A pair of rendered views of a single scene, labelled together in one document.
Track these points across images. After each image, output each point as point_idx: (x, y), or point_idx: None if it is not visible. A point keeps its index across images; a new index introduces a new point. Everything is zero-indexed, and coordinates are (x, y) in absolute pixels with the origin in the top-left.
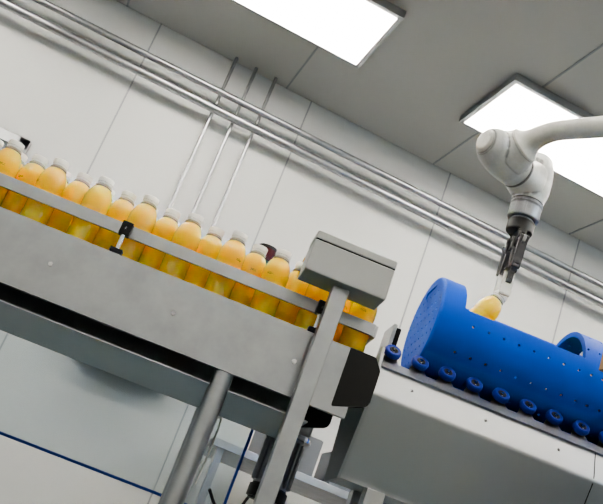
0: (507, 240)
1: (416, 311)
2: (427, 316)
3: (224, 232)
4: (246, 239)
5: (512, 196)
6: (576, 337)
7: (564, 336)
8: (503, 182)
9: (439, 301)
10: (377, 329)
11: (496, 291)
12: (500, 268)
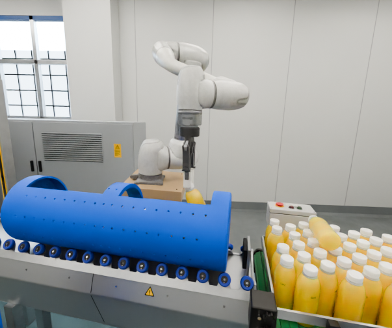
0: (193, 143)
1: (228, 226)
2: (229, 222)
3: (382, 235)
4: (360, 230)
5: (201, 109)
6: (134, 187)
7: (123, 188)
8: (216, 108)
9: (231, 208)
10: (261, 237)
11: (193, 184)
12: (190, 165)
